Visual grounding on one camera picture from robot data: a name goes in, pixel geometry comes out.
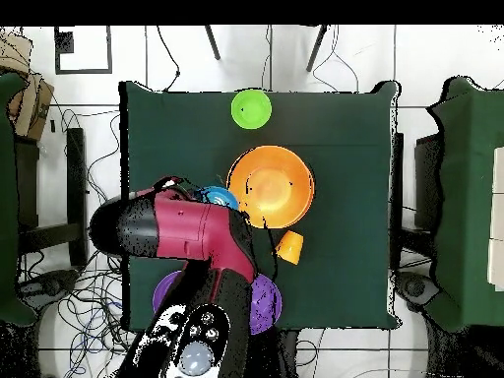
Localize purple plastic bowl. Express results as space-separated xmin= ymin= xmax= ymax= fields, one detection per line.
xmin=249 ymin=273 xmax=284 ymax=336
xmin=152 ymin=270 xmax=182 ymax=312

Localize black bench frame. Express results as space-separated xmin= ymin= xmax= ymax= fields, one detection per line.
xmin=15 ymin=127 xmax=89 ymax=269

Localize large orange plastic bowl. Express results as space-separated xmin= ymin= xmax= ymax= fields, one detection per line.
xmin=271 ymin=176 xmax=316 ymax=230
xmin=226 ymin=145 xmax=316 ymax=230

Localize black floor frame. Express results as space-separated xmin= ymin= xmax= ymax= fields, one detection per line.
xmin=53 ymin=26 xmax=113 ymax=75

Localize thin grey floor cable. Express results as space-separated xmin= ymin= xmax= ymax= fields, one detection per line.
xmin=312 ymin=25 xmax=360 ymax=94

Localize dark green tablecloth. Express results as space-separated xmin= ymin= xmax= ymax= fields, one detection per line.
xmin=118 ymin=80 xmax=401 ymax=331

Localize small green plastic bowl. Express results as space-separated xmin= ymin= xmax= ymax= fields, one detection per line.
xmin=230 ymin=89 xmax=274 ymax=131

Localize small blue plastic bowl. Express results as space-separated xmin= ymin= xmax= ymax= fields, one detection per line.
xmin=194 ymin=185 xmax=240 ymax=213

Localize black tripod leg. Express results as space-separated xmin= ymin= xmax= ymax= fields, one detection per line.
xmin=305 ymin=25 xmax=329 ymax=73
xmin=204 ymin=25 xmax=221 ymax=61

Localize black floor cable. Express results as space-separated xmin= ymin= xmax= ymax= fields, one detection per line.
xmin=157 ymin=26 xmax=181 ymax=93

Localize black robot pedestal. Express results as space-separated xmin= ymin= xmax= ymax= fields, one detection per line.
xmin=251 ymin=329 xmax=301 ymax=378

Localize cardboard box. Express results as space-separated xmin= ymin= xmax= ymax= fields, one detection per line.
xmin=0 ymin=31 xmax=55 ymax=142

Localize orange plastic cup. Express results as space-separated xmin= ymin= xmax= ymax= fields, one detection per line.
xmin=275 ymin=230 xmax=305 ymax=266

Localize tangle of black cables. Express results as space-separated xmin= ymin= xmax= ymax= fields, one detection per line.
xmin=19 ymin=109 xmax=137 ymax=378

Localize green cloth side table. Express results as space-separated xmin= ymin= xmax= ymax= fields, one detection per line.
xmin=426 ymin=76 xmax=504 ymax=334
xmin=0 ymin=71 xmax=37 ymax=328

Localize white boxes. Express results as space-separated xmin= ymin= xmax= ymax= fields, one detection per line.
xmin=486 ymin=146 xmax=504 ymax=292

